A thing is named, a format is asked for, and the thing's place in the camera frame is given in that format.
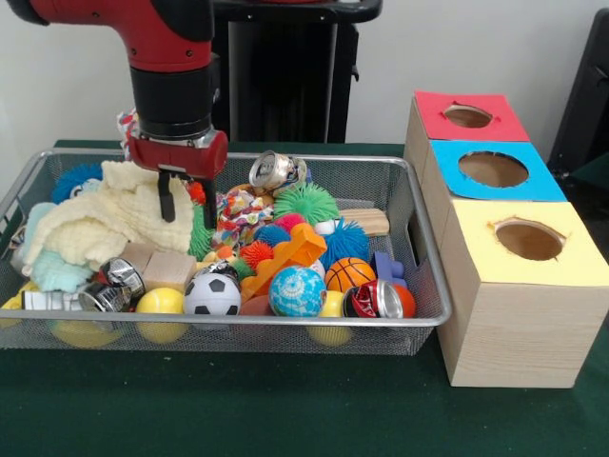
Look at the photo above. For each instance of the cream knitted cloth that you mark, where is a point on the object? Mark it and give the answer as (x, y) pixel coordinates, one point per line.
(104, 219)

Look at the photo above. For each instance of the colourful patterned cloth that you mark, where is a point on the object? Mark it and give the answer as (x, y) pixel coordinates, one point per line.
(242, 214)

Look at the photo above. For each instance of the crushed red can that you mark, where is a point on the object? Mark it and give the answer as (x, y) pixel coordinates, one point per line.
(371, 300)

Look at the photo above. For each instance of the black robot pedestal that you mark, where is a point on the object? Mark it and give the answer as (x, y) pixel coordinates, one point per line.
(285, 85)

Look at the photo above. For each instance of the orange toy brick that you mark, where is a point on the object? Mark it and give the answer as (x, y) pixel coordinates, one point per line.
(290, 252)

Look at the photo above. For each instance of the globe print ball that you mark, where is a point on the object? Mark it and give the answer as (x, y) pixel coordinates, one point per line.
(297, 291)

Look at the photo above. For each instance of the crushed silver can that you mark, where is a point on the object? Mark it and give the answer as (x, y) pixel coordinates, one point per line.
(271, 169)

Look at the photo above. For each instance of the mint green cloth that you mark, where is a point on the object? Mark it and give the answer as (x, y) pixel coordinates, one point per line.
(57, 276)

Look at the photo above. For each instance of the wooden box with three holes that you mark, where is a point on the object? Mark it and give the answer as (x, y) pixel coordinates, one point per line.
(523, 333)

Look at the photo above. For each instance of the black panel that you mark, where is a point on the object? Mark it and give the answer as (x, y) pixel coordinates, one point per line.
(585, 95)

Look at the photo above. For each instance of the large green spiky ball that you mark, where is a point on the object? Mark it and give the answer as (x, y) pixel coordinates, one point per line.
(200, 238)

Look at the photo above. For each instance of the yellow ball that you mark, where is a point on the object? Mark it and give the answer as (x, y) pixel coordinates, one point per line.
(161, 302)

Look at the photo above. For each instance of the soccer ball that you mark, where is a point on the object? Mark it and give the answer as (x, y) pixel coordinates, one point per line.
(211, 295)

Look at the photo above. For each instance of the dark green table cloth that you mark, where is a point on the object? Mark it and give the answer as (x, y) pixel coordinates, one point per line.
(285, 409)
(595, 173)

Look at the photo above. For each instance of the small basketball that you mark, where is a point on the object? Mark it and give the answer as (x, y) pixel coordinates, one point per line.
(349, 275)

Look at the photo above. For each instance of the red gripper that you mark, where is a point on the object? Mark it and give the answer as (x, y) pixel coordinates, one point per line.
(181, 157)

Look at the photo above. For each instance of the ridged wooden block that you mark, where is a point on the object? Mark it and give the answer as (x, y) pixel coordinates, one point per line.
(371, 221)

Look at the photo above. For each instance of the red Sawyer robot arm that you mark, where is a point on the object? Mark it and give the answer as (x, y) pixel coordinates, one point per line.
(171, 85)

